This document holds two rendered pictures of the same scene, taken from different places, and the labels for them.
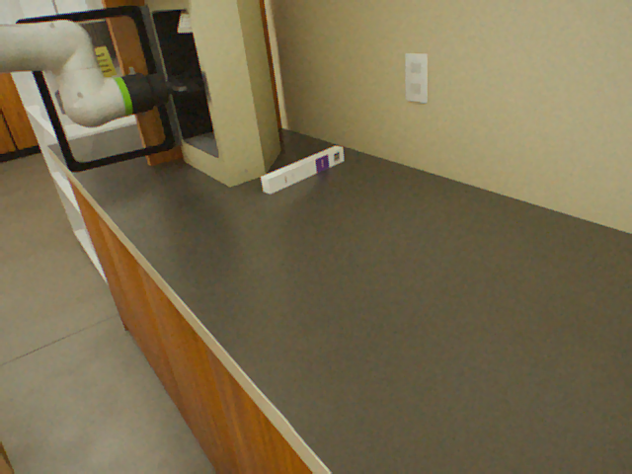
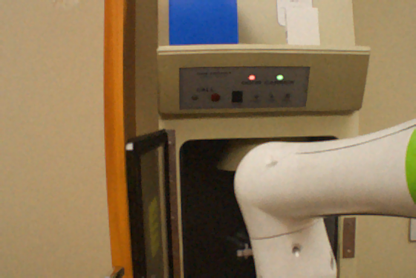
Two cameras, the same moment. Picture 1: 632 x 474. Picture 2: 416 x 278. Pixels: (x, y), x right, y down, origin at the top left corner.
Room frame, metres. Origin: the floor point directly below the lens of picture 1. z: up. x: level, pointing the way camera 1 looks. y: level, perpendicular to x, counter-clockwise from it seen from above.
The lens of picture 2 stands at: (0.70, 1.51, 1.45)
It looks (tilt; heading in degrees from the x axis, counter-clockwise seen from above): 3 degrees down; 300
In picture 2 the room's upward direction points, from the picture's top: 1 degrees counter-clockwise
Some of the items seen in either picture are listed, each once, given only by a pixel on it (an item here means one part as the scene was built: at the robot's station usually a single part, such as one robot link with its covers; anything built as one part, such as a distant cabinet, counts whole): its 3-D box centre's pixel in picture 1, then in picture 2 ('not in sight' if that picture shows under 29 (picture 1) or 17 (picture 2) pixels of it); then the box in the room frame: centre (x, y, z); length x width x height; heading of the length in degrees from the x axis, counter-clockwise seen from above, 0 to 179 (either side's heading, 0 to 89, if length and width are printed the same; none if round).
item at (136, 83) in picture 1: (136, 92); not in sight; (1.22, 0.39, 1.20); 0.09 x 0.06 x 0.12; 32
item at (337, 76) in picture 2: not in sight; (265, 79); (1.28, 0.34, 1.46); 0.32 x 0.12 x 0.10; 33
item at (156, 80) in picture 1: (166, 87); not in sight; (1.26, 0.33, 1.20); 0.09 x 0.08 x 0.07; 122
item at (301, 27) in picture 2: not in sight; (301, 27); (1.23, 0.31, 1.54); 0.05 x 0.05 x 0.06; 27
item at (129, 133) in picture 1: (104, 91); (154, 274); (1.37, 0.53, 1.19); 0.30 x 0.01 x 0.40; 115
